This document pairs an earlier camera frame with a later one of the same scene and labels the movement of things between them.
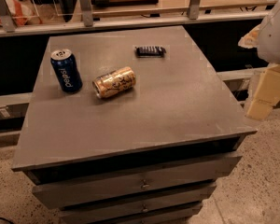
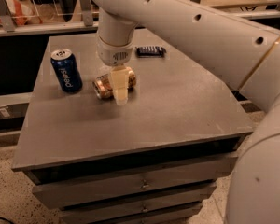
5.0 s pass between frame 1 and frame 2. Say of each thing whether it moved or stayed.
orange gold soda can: stayed
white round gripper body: moved
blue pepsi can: stayed
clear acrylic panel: stayed
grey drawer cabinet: stayed
